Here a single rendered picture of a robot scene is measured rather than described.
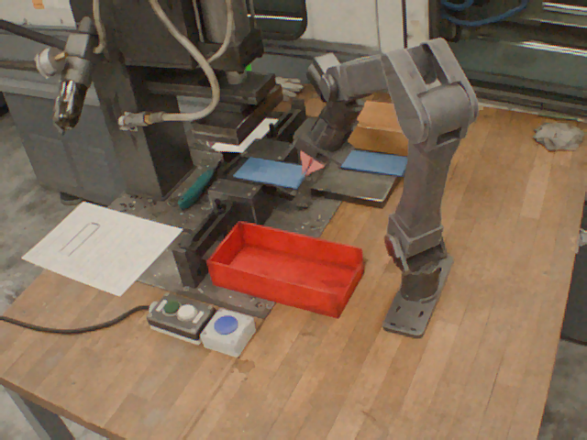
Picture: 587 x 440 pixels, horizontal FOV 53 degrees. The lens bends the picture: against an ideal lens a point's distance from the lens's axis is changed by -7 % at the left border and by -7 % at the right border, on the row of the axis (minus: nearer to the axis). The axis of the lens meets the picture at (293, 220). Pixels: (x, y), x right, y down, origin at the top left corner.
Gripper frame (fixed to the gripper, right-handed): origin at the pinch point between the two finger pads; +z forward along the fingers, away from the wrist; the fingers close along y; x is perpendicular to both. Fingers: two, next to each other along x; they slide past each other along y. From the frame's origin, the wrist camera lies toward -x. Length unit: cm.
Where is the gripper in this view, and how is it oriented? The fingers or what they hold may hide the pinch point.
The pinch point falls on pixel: (305, 171)
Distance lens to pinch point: 122.0
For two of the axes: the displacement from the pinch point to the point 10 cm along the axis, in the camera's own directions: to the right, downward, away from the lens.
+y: -8.3, -5.6, 0.3
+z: -3.7, 5.9, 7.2
